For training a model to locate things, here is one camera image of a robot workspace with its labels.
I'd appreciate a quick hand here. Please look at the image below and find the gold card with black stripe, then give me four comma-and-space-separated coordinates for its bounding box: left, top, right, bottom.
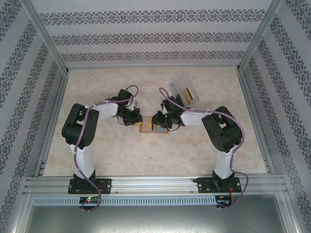
182, 85, 195, 104

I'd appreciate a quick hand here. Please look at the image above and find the black credit card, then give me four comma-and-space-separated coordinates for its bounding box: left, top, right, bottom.
176, 94, 187, 108

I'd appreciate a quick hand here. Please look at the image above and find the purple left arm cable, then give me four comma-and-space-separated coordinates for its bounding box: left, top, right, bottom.
74, 84, 139, 213

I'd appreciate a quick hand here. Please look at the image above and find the aluminium side rail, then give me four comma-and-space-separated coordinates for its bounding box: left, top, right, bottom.
33, 71, 71, 177
237, 70, 276, 177

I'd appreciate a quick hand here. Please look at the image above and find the aluminium frame post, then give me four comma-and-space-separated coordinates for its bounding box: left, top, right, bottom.
237, 0, 291, 73
20, 0, 71, 75

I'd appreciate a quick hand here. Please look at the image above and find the grey metal sheet panel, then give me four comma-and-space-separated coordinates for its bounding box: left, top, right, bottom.
25, 205, 290, 233

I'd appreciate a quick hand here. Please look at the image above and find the clear plastic box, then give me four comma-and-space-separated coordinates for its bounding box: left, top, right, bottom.
169, 75, 200, 109

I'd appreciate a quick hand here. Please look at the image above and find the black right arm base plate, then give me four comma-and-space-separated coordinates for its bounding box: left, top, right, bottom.
193, 177, 242, 194

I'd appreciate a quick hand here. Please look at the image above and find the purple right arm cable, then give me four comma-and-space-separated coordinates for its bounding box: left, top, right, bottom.
158, 87, 251, 212

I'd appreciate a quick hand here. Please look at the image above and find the aluminium mounting rail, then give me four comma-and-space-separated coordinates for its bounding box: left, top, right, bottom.
24, 176, 285, 195

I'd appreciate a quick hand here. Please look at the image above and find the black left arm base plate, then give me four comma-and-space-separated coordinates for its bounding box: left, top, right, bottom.
68, 178, 113, 195

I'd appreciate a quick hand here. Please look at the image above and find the white grey credit card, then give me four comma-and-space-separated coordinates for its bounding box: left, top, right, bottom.
170, 82, 181, 97

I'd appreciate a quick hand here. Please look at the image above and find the thin black right gripper wire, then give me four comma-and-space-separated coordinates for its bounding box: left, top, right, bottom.
167, 122, 182, 132

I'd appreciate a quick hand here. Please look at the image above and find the beige credit card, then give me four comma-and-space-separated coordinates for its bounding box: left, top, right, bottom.
142, 117, 154, 132

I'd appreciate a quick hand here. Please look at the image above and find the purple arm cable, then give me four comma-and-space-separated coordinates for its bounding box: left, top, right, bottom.
74, 84, 139, 213
158, 87, 251, 212

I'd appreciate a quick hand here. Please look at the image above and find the slotted grey cable duct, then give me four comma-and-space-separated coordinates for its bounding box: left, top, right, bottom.
33, 196, 217, 206

